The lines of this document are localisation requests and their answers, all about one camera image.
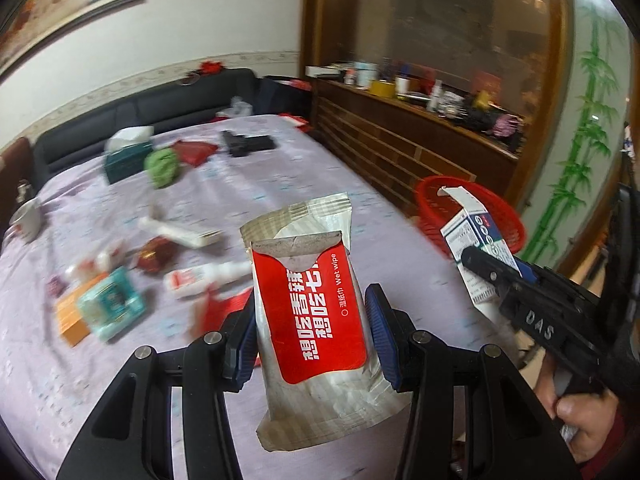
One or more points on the brown chair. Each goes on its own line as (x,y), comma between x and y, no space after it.
(15,170)

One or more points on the white and red small packet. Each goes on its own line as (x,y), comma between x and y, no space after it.
(92,262)

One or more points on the red paper envelope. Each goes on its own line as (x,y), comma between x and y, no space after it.
(225,305)

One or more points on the blue and white carton box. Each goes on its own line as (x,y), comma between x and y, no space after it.
(475,235)

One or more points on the white tube with red label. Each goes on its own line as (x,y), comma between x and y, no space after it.
(200,277)

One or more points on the white small bottle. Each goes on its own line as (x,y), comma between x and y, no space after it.
(434,97)

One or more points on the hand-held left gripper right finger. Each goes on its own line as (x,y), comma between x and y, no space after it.
(377,330)

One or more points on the person's right forearm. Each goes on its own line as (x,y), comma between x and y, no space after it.
(615,455)

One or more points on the framed wall painting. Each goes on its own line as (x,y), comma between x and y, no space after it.
(60,5)

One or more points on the person's right hand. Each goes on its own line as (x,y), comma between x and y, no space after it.
(585,425)

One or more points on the small dark red packet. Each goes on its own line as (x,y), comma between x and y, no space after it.
(55,286)

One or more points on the red ornament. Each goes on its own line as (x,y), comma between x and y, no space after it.
(214,66)

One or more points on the green tissue box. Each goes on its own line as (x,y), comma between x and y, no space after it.
(125,165)

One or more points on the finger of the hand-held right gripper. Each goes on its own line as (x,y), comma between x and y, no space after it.
(530,271)
(487,267)

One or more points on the dark red snack wrapper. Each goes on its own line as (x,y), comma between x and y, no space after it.
(155,256)

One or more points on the teal and white box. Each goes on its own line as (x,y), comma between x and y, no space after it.
(112,305)

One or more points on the wood framed glass partition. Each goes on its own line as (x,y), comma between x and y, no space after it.
(450,20)

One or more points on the wooden low cabinet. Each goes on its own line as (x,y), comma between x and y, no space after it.
(400,145)

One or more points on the long white carton box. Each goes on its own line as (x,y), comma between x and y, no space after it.
(175,232)

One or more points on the pink bundle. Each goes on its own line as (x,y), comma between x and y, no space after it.
(505,126)

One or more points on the black leather sofa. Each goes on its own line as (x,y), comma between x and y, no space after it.
(150,105)

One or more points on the red flat packet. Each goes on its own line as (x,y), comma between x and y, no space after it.
(195,152)

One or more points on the red plastic basket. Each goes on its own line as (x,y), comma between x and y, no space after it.
(500,215)

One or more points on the orange box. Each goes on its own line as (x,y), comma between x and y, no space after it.
(70,317)

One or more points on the white mug with red print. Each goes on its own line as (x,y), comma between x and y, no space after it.
(27,220)

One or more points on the green crumpled paper ball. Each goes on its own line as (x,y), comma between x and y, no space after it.
(162,167)

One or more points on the red and silver wet wipe packet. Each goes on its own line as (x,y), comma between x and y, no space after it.
(310,320)

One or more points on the clear plastic bag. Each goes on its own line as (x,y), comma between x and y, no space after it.
(235,106)

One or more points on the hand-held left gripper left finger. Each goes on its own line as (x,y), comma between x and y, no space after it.
(244,342)

